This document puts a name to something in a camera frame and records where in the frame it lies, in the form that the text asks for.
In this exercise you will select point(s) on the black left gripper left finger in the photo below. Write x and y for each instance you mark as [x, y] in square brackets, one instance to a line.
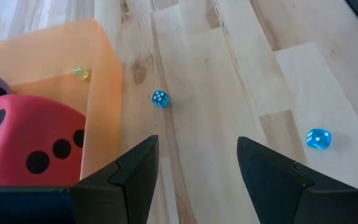
[135, 186]

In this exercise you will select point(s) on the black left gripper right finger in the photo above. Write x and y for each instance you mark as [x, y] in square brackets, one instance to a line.
[269, 186]

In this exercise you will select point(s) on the small blue translucent die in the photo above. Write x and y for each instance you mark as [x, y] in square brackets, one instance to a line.
[319, 138]

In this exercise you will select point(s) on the orange translucent plastic bin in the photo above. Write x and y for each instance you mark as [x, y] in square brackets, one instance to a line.
[104, 109]

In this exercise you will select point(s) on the small teal translucent die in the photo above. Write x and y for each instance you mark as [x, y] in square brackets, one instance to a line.
[160, 99]

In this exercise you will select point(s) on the large red foam die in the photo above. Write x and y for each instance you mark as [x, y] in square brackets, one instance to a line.
[26, 124]

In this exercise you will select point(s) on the small yellow-green translucent die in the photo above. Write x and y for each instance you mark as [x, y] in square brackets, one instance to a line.
[80, 73]

